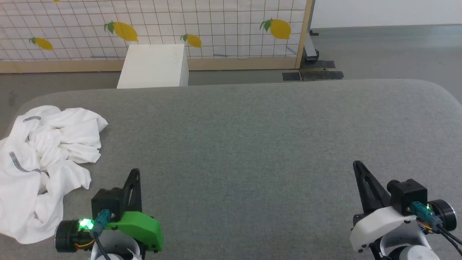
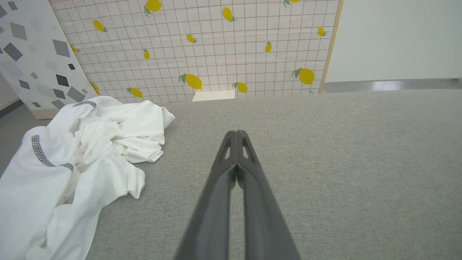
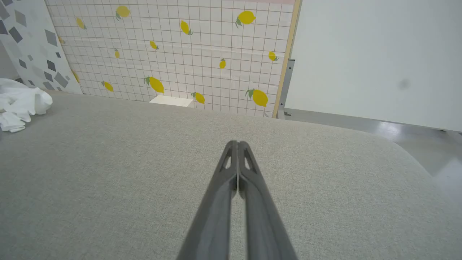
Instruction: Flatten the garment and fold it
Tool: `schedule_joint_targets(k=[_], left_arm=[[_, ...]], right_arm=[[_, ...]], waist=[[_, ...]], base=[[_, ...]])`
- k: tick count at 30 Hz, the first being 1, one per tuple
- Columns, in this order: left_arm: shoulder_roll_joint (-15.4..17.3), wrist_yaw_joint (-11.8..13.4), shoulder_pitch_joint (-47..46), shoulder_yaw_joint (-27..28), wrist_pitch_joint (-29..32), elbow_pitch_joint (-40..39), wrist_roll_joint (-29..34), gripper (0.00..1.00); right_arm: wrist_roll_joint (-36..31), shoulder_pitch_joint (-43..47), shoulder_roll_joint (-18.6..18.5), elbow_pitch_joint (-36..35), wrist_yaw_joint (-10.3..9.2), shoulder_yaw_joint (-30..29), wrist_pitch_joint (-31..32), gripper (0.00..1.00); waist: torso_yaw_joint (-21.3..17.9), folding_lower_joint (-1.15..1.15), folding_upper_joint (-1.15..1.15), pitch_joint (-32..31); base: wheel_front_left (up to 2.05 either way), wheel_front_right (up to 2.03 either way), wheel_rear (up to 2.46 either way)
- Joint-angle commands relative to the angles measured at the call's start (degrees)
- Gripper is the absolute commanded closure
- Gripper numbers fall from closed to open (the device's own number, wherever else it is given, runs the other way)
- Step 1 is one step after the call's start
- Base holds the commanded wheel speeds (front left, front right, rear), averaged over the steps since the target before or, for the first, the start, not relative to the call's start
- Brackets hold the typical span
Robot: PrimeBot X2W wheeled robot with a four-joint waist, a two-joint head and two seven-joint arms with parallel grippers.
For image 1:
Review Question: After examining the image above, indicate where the grey metal partition foot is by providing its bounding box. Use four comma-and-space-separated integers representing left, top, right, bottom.
302, 29, 320, 62

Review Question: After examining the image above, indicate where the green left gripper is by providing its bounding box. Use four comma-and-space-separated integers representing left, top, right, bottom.
55, 168, 164, 253

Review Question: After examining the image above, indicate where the lemon-print grid partition wooden frame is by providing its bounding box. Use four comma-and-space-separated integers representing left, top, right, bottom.
0, 0, 314, 74

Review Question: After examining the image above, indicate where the grey fabric sofa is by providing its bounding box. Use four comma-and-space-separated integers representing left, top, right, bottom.
0, 79, 462, 260

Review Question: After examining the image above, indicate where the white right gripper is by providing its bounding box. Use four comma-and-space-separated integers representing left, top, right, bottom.
349, 160, 457, 253

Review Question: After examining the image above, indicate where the white rectangular box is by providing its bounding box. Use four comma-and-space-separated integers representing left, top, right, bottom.
117, 44, 189, 89

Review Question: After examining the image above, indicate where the large dark floor plate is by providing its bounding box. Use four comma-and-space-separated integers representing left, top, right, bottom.
300, 60, 344, 81

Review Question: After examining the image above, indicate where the left teal-plug black cable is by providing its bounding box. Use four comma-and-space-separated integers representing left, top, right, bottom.
90, 209, 113, 260

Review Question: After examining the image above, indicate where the white long-sleeve shirt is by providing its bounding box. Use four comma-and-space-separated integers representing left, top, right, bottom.
0, 105, 109, 245

